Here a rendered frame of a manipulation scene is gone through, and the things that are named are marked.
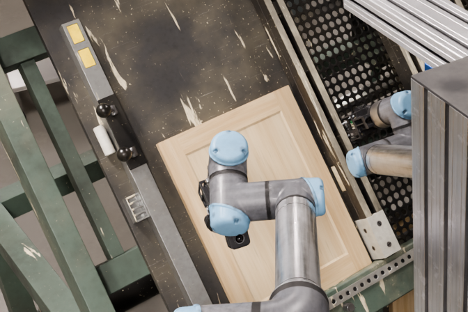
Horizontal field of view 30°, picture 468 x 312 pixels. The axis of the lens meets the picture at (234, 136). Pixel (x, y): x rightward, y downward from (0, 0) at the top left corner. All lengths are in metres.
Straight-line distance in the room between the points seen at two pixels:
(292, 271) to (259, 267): 0.99
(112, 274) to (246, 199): 0.77
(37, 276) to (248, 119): 0.90
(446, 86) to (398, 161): 0.95
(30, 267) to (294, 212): 1.53
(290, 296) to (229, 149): 0.42
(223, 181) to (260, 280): 0.79
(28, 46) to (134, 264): 0.64
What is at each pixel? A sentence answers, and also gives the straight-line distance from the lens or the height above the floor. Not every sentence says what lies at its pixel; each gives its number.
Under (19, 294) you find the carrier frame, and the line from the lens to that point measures 3.54.
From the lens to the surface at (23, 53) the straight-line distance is 2.37.
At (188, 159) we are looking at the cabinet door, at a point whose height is 1.29.
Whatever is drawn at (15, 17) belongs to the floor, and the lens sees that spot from 6.91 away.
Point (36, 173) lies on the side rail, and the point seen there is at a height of 1.41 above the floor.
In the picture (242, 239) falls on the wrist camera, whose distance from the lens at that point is 1.83.
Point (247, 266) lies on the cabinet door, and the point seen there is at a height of 1.02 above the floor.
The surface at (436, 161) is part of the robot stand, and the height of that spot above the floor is 1.93.
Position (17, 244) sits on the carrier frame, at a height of 0.79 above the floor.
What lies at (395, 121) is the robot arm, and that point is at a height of 1.36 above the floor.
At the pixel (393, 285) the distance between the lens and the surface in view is 2.56.
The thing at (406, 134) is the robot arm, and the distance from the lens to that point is 2.28.
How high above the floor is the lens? 2.58
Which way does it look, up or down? 32 degrees down
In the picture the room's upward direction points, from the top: 8 degrees counter-clockwise
